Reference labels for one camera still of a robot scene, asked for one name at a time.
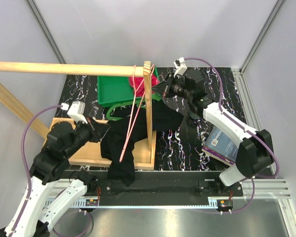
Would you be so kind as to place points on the black t-shirt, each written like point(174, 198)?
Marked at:
point(163, 119)

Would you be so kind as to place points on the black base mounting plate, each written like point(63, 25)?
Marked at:
point(164, 188)

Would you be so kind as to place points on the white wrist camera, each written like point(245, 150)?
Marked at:
point(180, 66)
point(75, 111)

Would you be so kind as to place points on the green plastic tray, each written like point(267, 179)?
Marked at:
point(113, 89)

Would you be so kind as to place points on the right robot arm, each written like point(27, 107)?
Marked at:
point(255, 148)

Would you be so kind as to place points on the wooden clothes rack frame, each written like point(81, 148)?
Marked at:
point(144, 152)

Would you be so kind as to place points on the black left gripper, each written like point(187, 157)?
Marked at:
point(99, 131)

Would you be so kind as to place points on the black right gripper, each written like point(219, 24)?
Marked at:
point(162, 88)

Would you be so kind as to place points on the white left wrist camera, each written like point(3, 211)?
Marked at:
point(75, 111)

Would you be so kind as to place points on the green plastic hanger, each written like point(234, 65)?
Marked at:
point(120, 110)

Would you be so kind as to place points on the pink red t-shirt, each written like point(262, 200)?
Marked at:
point(138, 84)

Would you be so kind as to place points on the blue paperback book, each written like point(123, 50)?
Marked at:
point(219, 146)

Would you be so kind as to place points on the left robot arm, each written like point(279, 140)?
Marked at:
point(32, 219)

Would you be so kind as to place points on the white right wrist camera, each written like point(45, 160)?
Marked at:
point(180, 66)

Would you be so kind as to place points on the dark green round cup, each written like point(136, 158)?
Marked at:
point(194, 112)

